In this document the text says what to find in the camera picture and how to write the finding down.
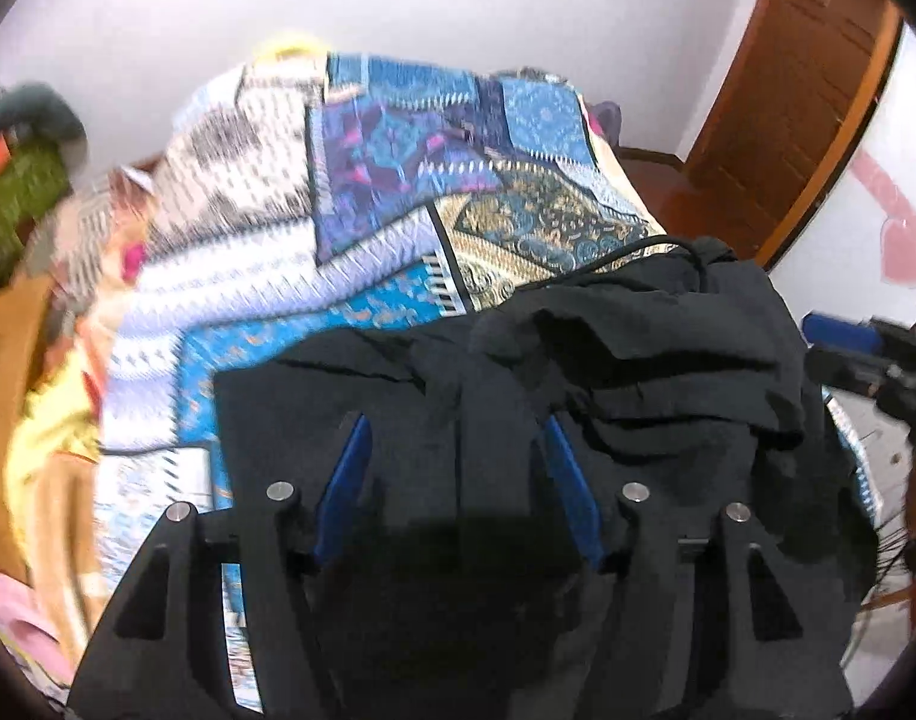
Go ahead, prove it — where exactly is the yellow plastic object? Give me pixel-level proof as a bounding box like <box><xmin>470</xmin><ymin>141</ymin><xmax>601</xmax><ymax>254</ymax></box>
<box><xmin>250</xmin><ymin>32</ymin><xmax>329</xmax><ymax>67</ymax></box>

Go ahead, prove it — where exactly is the grey plush pillow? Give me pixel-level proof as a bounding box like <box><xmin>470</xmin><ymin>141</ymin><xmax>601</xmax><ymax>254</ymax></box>
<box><xmin>0</xmin><ymin>81</ymin><xmax>91</xmax><ymax>166</ymax></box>

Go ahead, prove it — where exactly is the pink plastic toy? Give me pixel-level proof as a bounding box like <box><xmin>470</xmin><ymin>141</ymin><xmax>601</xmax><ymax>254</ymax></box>
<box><xmin>0</xmin><ymin>565</ymin><xmax>73</xmax><ymax>687</ymax></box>

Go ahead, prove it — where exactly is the striped floral bed sheet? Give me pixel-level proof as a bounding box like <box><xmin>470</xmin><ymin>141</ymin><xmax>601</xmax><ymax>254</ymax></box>
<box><xmin>8</xmin><ymin>161</ymin><xmax>174</xmax><ymax>661</ymax></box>

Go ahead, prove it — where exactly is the black hooded zip jacket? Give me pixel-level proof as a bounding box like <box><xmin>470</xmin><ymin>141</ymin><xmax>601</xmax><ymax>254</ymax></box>
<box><xmin>212</xmin><ymin>235</ymin><xmax>882</xmax><ymax>720</ymax></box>

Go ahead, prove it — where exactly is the brown wooden door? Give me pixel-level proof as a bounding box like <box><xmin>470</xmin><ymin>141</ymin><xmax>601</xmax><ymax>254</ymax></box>
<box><xmin>674</xmin><ymin>0</ymin><xmax>907</xmax><ymax>272</ymax></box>

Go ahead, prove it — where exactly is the green patterned bag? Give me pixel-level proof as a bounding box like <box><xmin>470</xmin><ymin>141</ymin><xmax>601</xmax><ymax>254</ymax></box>
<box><xmin>0</xmin><ymin>141</ymin><xmax>74</xmax><ymax>295</ymax></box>

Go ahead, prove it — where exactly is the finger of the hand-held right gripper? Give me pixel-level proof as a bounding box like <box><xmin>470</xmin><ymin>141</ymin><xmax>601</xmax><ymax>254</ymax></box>
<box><xmin>803</xmin><ymin>312</ymin><xmax>882</xmax><ymax>352</ymax></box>
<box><xmin>804</xmin><ymin>343</ymin><xmax>903</xmax><ymax>400</ymax></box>

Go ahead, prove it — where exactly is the grey backpack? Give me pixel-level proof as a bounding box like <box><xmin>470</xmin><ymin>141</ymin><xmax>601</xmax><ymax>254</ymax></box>
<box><xmin>585</xmin><ymin>97</ymin><xmax>625</xmax><ymax>149</ymax></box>

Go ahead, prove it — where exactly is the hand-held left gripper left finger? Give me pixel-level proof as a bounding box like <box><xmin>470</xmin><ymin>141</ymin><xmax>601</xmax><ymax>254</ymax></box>
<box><xmin>68</xmin><ymin>412</ymin><xmax>376</xmax><ymax>720</ymax></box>

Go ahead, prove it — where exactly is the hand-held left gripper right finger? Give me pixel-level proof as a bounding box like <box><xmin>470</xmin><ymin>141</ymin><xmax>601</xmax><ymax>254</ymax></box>
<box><xmin>540</xmin><ymin>416</ymin><xmax>858</xmax><ymax>720</ymax></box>

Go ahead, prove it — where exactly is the wooden folding table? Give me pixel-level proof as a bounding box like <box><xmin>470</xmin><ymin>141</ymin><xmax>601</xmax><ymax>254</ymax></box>
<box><xmin>0</xmin><ymin>276</ymin><xmax>58</xmax><ymax>578</ymax></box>

